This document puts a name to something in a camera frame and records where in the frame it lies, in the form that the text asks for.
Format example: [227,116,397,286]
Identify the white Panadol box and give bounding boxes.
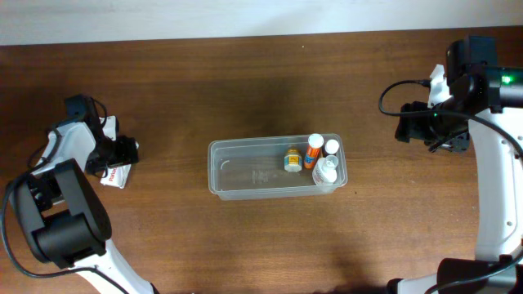
[100,116,131,189]

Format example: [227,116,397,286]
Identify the right black cable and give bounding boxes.
[378,78,523,294]

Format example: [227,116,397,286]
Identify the dark bottle white cap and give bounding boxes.
[323,139,340,157]

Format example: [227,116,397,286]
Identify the clear plastic container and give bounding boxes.
[208,135,348,200]

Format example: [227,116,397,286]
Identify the orange tube white cap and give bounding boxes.
[303,133,324,169]

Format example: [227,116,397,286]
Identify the gold lid balm jar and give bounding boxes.
[284,148,302,172]

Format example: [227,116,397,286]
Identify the white squeeze bottle clear cap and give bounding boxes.
[312,155,339,185]

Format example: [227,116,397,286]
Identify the black cable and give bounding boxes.
[378,78,523,294]
[0,97,132,294]

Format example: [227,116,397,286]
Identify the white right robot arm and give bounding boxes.
[387,61,522,293]

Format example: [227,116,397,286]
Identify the left black cable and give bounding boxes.
[0,97,132,294]

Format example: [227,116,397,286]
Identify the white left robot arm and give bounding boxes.
[5,116,157,293]

